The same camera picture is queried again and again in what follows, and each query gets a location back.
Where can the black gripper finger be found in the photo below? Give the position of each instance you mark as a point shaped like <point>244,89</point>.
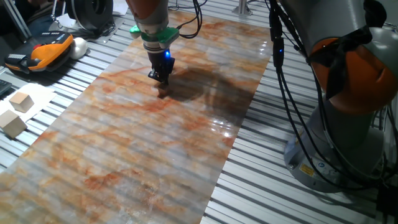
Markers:
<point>166,80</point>
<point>155,75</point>

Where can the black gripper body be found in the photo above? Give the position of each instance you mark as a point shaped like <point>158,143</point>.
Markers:
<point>160,63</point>

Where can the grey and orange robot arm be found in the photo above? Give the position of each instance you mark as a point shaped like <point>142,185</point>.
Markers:
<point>335,18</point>

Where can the white round object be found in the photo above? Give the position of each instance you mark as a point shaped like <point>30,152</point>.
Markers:
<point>78,48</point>

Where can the marble pattern sheet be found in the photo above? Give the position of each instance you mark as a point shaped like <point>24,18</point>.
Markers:
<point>124,155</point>

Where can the black round device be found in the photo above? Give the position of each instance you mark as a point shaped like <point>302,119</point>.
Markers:
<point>84,14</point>

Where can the orange and black teach pendant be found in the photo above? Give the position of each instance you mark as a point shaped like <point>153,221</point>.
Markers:
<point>46,51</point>

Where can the white paper sheet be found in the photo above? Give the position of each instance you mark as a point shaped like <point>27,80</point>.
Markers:
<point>43,93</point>

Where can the tan wooden cube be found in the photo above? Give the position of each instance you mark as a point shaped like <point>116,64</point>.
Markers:
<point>21,102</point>

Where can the pale wooden cube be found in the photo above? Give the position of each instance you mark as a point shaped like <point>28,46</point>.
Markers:
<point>12,124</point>

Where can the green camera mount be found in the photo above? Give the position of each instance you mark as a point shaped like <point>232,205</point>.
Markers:
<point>168,35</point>

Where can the metal post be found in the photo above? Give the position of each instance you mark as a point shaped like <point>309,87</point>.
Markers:
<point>242,7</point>

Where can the aluminium frame strut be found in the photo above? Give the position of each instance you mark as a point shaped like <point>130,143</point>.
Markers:
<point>15,18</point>

